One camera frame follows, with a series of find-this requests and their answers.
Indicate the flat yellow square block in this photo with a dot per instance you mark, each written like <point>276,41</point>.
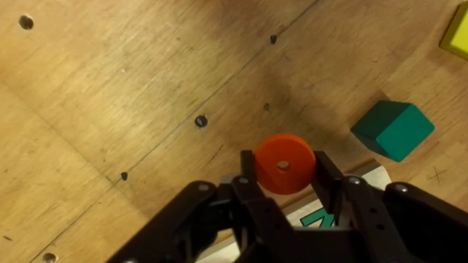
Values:
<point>459,36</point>

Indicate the green wooden cube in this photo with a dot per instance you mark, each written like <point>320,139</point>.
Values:
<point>396,131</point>

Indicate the long white wooden peg board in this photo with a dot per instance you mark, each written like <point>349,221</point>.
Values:
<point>373,175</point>

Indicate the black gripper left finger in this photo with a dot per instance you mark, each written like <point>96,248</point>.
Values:
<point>194,213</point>

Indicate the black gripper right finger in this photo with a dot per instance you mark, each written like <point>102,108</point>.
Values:
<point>409,219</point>

